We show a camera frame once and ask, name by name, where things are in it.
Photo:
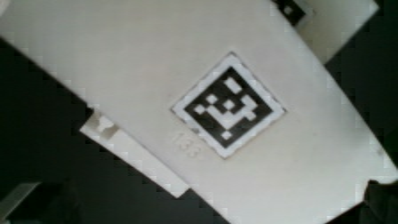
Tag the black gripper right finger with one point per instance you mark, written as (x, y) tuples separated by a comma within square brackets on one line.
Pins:
[(380, 210)]

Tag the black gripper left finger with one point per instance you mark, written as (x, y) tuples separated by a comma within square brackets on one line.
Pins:
[(14, 199)]

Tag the white cabinet top block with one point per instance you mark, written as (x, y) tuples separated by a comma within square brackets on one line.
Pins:
[(195, 70)]

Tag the white cabinet body box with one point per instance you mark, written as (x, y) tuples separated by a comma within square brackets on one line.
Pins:
[(328, 21)]

